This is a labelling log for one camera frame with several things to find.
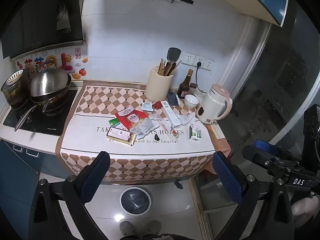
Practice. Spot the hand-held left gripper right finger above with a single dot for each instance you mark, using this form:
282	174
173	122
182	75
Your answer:
226	176

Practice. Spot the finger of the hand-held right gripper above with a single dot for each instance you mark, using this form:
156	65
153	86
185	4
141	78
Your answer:
265	145
252	153

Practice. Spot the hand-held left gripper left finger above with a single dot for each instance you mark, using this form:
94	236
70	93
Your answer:
92	177

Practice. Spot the round grey trash bin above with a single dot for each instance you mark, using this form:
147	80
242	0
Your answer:
136	201

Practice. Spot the green and white small box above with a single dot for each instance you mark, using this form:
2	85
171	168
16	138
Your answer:
195	133

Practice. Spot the long white box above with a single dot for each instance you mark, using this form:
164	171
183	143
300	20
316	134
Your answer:
171	115

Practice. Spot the person's right forearm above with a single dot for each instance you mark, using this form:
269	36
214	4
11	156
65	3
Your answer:
306	206

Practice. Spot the black table caster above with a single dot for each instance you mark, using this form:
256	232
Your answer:
178	183

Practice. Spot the yellow flat box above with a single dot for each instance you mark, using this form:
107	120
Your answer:
120	136

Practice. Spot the green packet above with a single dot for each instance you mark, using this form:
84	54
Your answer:
114	123

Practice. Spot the white electric kettle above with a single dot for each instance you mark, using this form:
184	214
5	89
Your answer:
212	105

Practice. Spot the small clear wrapper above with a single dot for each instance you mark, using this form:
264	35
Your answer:
173	136

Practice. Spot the black induction cooktop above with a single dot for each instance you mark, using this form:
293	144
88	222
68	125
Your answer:
52	123

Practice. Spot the sliding glass door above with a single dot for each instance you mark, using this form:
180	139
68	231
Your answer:
282	80

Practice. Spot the red snack packet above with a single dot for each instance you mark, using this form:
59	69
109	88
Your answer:
128	117

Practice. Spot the clear plastic wrapper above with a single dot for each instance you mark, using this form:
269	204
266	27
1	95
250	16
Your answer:
145	127

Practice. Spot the blue lower cabinet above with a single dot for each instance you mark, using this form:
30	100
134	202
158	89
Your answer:
17	180

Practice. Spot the blue cabinet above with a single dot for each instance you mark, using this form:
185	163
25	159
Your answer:
262	0
17	180

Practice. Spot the small black object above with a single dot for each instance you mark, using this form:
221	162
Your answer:
157	137

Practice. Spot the checkered tablecloth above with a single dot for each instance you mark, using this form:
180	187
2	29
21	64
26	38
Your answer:
100	100

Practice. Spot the white ceramic bowl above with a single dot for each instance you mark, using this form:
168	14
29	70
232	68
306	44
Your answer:
191	101

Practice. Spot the small seasoning jar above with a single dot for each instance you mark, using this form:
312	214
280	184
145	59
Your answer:
193	88

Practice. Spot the white sachet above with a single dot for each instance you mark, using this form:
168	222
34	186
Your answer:
147	106

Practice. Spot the dark smartphone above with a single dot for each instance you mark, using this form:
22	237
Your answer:
172	99

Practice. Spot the dark sauce bottle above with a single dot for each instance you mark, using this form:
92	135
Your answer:
184	87

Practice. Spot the small red wrapper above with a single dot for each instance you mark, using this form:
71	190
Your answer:
157	105

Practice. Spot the stainless steel bowl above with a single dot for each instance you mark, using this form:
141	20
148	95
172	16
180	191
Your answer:
47	80

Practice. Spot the cream utensil holder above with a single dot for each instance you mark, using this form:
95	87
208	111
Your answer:
157	87

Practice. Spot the glass-lidded cooking pot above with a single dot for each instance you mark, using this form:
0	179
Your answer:
12	95

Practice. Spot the bundle of wooden chopsticks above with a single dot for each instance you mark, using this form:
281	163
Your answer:
167	68

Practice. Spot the grey spatula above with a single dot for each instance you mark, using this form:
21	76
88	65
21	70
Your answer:
173	54

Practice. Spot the blue upper cabinet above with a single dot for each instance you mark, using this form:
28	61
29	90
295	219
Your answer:
262	0

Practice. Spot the black range hood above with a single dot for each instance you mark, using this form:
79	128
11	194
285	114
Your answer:
37	17

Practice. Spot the white wall socket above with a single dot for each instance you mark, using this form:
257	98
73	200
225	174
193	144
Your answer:
200	60
188	58
209	64

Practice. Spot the colourful wall stickers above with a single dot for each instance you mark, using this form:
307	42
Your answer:
66	63

